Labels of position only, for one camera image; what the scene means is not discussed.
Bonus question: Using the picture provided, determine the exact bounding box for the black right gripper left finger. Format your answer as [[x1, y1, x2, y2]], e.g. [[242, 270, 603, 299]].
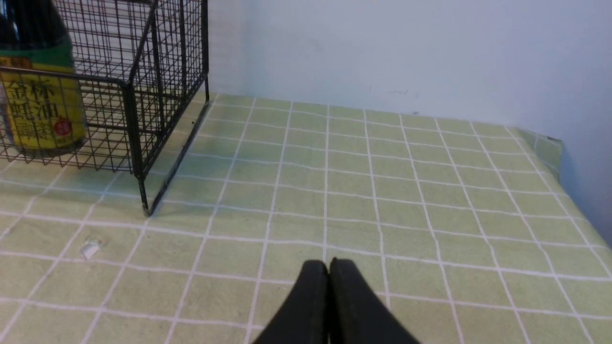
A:
[[254, 260, 328, 344]]

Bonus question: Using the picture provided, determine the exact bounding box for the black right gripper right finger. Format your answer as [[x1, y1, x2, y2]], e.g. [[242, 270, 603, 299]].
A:
[[328, 258, 419, 344]]

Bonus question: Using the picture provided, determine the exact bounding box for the dark sauce bottle orange cap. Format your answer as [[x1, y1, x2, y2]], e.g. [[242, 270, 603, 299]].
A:
[[0, 0, 86, 157]]

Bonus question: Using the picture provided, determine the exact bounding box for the green checkered tablecloth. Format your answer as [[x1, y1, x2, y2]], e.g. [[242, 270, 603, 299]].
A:
[[1, 95, 611, 344]]

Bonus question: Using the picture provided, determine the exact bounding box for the black wire mesh shelf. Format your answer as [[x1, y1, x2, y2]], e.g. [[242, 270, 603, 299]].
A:
[[1, 0, 209, 217]]

